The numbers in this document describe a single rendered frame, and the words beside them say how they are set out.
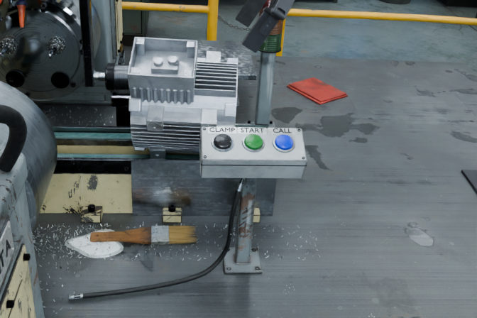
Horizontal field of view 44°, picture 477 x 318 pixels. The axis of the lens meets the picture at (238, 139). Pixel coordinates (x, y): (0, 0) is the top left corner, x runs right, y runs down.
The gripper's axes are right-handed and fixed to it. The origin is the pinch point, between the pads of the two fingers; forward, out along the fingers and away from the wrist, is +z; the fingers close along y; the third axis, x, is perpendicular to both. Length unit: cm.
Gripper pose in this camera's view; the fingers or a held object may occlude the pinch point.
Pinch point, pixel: (248, 29)
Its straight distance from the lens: 106.2
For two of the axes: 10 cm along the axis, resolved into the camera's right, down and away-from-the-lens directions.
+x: 8.3, 4.5, 3.3
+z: -5.6, 7.5, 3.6
